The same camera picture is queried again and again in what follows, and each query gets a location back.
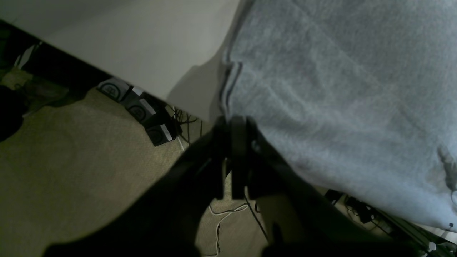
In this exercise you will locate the grey T-shirt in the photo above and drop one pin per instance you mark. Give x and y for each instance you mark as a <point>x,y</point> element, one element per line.
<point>358,96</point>

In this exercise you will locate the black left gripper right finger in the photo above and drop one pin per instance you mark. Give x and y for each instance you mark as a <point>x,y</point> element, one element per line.
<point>299,221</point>

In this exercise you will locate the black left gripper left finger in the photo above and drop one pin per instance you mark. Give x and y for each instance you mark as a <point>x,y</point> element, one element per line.
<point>164,221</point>

